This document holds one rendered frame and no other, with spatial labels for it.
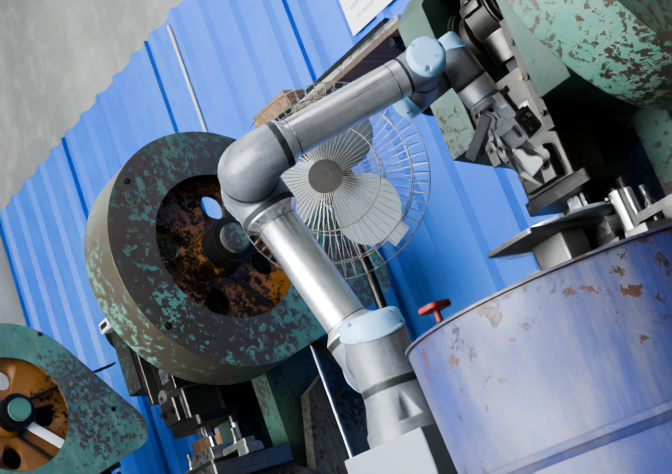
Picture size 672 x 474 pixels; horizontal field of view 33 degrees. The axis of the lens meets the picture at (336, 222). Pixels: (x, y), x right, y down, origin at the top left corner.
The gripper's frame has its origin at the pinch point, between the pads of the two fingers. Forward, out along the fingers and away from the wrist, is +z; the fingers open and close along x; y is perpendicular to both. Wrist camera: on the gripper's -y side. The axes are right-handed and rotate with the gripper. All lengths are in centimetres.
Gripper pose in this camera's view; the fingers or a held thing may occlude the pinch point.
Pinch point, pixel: (536, 180)
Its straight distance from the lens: 240.4
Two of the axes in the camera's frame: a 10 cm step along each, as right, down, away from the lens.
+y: 6.0, -4.3, -6.7
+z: 6.2, 7.8, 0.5
